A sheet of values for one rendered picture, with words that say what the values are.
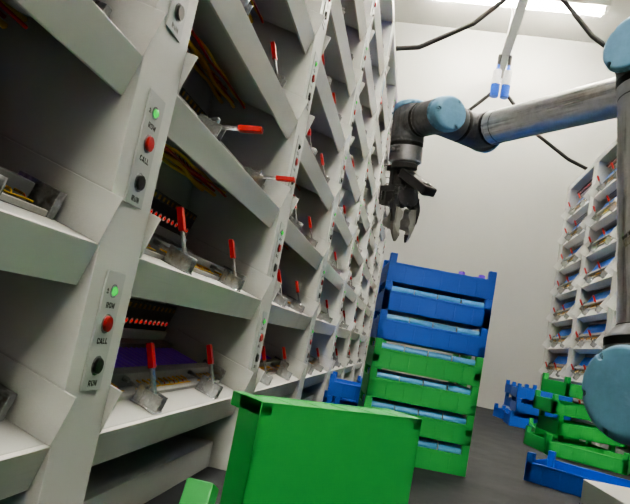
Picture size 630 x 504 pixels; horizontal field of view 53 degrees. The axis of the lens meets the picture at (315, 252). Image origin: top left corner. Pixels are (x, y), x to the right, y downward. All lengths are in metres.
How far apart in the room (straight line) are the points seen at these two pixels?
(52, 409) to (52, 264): 0.14
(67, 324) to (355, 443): 0.47
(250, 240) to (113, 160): 0.70
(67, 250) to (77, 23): 0.19
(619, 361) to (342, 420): 0.43
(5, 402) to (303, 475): 0.42
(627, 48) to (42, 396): 1.06
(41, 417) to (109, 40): 0.35
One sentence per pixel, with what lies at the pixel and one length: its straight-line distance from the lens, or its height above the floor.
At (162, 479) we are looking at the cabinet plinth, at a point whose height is 0.02.
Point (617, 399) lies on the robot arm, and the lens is 1.08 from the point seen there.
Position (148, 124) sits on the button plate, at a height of 0.48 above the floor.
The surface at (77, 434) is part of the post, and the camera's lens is 0.70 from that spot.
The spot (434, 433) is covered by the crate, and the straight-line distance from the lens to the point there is 1.80.
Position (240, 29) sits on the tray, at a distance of 0.98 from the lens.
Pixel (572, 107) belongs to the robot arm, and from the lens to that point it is 1.53.
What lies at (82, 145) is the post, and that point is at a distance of 0.68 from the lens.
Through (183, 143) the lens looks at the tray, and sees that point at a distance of 0.83.
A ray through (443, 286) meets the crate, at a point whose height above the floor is 0.49.
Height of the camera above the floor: 0.30
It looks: 7 degrees up
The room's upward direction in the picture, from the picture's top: 11 degrees clockwise
